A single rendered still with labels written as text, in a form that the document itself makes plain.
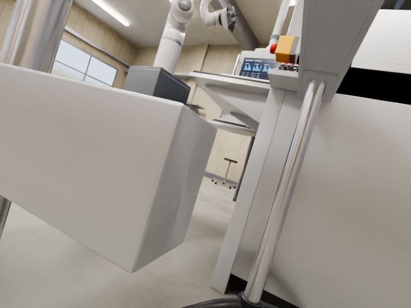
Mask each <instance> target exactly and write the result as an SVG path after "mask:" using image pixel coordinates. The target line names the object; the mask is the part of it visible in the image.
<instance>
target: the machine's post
mask: <svg viewBox="0 0 411 308"><path fill-rule="evenodd" d="M303 1H304V0H297V3H296V6H295V10H294V13H293V16H292V19H291V23H290V26H289V29H288V32H287V36H293V37H295V36H296V37H300V41H301V33H302V17H303ZM286 91H287V90H285V89H278V88H273V87H271V88H270V92H269V94H268V98H267V101H266V104H265V108H264V112H263V114H262V117H261V121H260V124H259V128H258V130H257V134H256V137H255V140H254V144H253V147H252V150H251V153H250V157H249V160H248V164H247V166H246V169H245V173H244V176H243V180H242V183H241V186H240V189H239V193H238V196H237V200H236V202H235V205H234V209H233V212H232V216H231V219H230V221H229V225H228V229H227V232H226V235H225V238H224V241H223V245H222V248H221V252H220V255H219V258H218V261H217V265H216V268H215V271H214V274H213V277H212V281H211V284H210V287H212V288H214V289H216V290H217V291H219V292H221V293H223V294H225V292H226V290H227V289H228V286H229V282H230V280H231V276H232V274H231V271H232V267H233V264H234V260H235V257H236V254H237V251H238V248H239V244H240V240H241V238H242V235H243V231H244V228H245V224H246V221H247V218H248V215H249V212H250V208H251V205H252V202H253V199H254V195H255V192H256V188H257V185H258V183H259V179H260V176H261V172H262V169H263V166H264V163H265V159H266V156H267V153H268V149H269V147H270V143H271V140H272V136H273V133H274V130H275V127H276V123H277V120H278V117H279V114H280V110H281V107H282V104H283V101H284V97H285V94H286Z"/></svg>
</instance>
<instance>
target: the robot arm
mask: <svg viewBox="0 0 411 308"><path fill-rule="evenodd" d="M211 1H213V0H202V2H201V6H200V13H201V20H202V25H203V27H204V28H206V29H208V28H214V27H218V26H221V27H224V28H225V29H226V30H230V32H233V29H235V28H236V23H238V22H234V21H232V17H236V16H237V14H235V10H234V7H231V5H230V4H229V5H228V6H227V8H225V9H223V10H216V11H215V12H212V13H209V12H208V10H207V6H208V4H209V3H210V2H211ZM193 12H194V1H193V0H172V4H171V8H170V11H169V15H168V19H167V21H166V25H165V28H164V31H163V35H162V37H161V41H160V45H159V47H158V51H157V55H156V57H155V61H154V64H153V67H162V68H164V69H165V70H166V71H168V72H170V73H171V74H172V75H174V72H175V69H176V66H177V62H178V60H179V56H180V52H181V49H182V46H183V42H184V39H185V32H186V30H187V26H188V24H189V22H190V20H191V17H192V16H193Z"/></svg>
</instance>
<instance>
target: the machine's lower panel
mask: <svg viewBox="0 0 411 308"><path fill-rule="evenodd" d="M303 99H304V98H302V97H297V92H296V91H292V90H287V91H286V94H285V97H284V101H283V104H282V107H281V110H280V114H279V117H278V120H277V123H276V127H275V130H274V133H273V136H272V140H271V143H270V147H269V149H268V153H267V156H266V159H265V163H264V166H263V169H262V172H261V176H260V179H259V183H258V185H257V188H256V192H255V195H254V199H253V202H252V205H251V208H250V212H249V215H248V218H247V221H246V224H245V228H244V231H243V235H242V238H241V240H240V244H239V248H238V251H237V254H236V257H235V260H234V264H233V267H232V271H231V274H233V275H235V276H237V277H239V278H241V279H243V280H245V281H248V279H249V276H250V273H251V269H252V267H253V263H254V259H255V256H256V253H257V249H258V247H259V243H260V240H261V237H262V233H263V231H264V227H265V223H266V221H267V217H268V213H269V211H270V207H271V204H272V201H273V197H274V195H275V191H276V187H277V185H278V181H279V179H280V175H281V171H282V169H283V165H284V162H285V159H286V155H287V151H288V149H289V145H290V143H291V139H292V135H293V133H294V129H295V126H296V123H297V119H298V115H299V113H300V110H301V106H302V103H303ZM264 290H265V291H267V292H269V293H271V294H273V295H275V296H277V297H279V298H281V299H283V300H285V301H287V302H289V303H291V304H293V305H295V306H297V307H299V308H411V105H408V104H400V103H393V102H389V101H381V100H374V99H369V98H362V97H355V96H350V95H343V94H338V93H336V94H335V95H334V97H333V99H332V101H331V102H327V101H321V104H320V108H319V111H318V113H317V117H316V121H315V124H314V127H313V131H312V133H311V137H310V140H309V143H308V147H307V149H306V153H305V157H304V160H303V163H302V167H301V169H300V173H299V176H298V179H297V183H296V186H295V189H294V193H293V195H292V199H291V202H290V205H289V209H288V211H287V215H286V219H285V222H284V225H283V229H282V231H281V235H280V238H279V241H278V245H277V247H276V251H275V255H274V258H273V261H272V265H271V267H270V271H269V274H268V277H267V281H266V283H265V287H264Z"/></svg>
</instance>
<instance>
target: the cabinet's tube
mask: <svg viewBox="0 0 411 308"><path fill-rule="evenodd" d="M290 2H291V0H283V2H282V5H281V8H280V12H279V14H278V18H277V21H276V24H275V28H274V30H273V34H272V35H271V38H270V42H269V43H268V44H266V46H267V49H270V46H271V44H272V43H277V44H278V41H279V39H280V34H281V31H282V28H283V24H284V20H285V18H286V15H287V11H288V8H289V4H290ZM268 45H269V46H268Z"/></svg>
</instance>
